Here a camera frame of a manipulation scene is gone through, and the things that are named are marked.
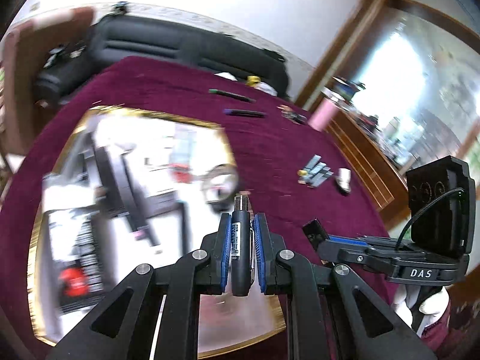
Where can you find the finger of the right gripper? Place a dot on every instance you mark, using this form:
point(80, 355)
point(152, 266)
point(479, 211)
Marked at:
point(348, 241)
point(315, 233)

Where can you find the black silver foil pouch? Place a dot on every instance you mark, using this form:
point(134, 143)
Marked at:
point(72, 226)

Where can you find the black marker pink cap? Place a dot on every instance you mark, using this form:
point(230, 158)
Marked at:
point(119, 195)

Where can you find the brown armchair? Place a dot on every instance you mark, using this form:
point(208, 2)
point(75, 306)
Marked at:
point(25, 51)

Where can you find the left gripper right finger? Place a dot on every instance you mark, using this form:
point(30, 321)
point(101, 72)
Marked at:
point(267, 245)

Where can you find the black car key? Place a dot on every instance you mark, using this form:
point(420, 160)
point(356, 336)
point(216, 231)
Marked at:
point(293, 116)

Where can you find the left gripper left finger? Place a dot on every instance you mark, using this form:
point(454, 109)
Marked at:
point(220, 255)

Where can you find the wooden cabinet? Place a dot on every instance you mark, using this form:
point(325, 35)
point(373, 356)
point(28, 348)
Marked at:
point(384, 184)

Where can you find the small white bottle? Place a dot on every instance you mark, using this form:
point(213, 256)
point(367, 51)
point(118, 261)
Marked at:
point(343, 180)

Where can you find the black sofa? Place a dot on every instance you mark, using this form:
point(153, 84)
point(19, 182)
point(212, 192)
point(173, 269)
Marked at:
point(116, 37)

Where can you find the green capped black pen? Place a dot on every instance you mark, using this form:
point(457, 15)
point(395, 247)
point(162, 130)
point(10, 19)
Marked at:
point(231, 95)

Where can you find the right white gloved hand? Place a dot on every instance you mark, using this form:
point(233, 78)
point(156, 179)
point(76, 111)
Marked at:
point(420, 306)

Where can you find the white gold-rimmed box tray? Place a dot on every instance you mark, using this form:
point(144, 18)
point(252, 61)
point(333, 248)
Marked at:
point(154, 291)

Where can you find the black camera box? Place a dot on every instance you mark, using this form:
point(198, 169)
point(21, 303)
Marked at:
point(441, 197)

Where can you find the purple capped black pen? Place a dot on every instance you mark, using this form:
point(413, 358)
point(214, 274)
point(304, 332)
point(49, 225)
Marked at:
point(245, 113)

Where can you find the pink cup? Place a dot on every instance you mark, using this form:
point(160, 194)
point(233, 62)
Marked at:
point(323, 115)

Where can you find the maroon right sleeve forearm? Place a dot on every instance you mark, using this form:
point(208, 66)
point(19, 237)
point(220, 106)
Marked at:
point(434, 335)

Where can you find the dark red table cloth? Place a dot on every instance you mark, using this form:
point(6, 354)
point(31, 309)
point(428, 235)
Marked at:
point(269, 152)

